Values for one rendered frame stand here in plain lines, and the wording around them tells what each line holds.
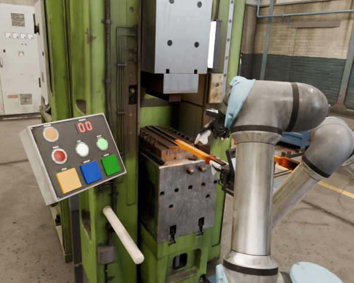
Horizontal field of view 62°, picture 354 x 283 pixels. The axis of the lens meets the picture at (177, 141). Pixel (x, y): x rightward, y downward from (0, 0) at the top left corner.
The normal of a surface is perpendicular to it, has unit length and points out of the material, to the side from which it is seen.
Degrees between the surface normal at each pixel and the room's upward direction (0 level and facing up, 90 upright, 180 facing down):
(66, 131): 60
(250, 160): 66
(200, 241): 90
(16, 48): 90
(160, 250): 90
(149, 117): 90
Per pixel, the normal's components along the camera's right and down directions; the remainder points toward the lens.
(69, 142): 0.73, -0.29
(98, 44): 0.50, 0.28
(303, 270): 0.18, -0.94
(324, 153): -0.39, -0.18
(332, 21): -0.80, 0.14
